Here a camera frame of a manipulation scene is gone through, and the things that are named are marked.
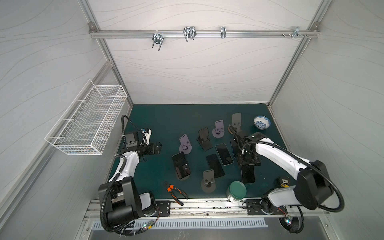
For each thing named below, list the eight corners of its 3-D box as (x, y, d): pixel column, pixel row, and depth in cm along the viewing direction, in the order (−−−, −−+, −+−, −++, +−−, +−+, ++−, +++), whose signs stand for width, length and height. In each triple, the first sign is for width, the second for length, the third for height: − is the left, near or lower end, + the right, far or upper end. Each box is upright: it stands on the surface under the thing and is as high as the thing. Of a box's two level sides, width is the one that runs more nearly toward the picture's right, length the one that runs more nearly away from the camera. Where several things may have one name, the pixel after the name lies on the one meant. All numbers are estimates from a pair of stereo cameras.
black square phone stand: (204, 151, 96) (206, 142, 87) (197, 140, 102) (197, 130, 93) (213, 147, 98) (214, 138, 89) (205, 136, 104) (206, 126, 95)
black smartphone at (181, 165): (182, 185, 83) (179, 174, 69) (175, 167, 90) (171, 153, 76) (191, 180, 84) (191, 169, 71) (184, 163, 91) (182, 149, 77)
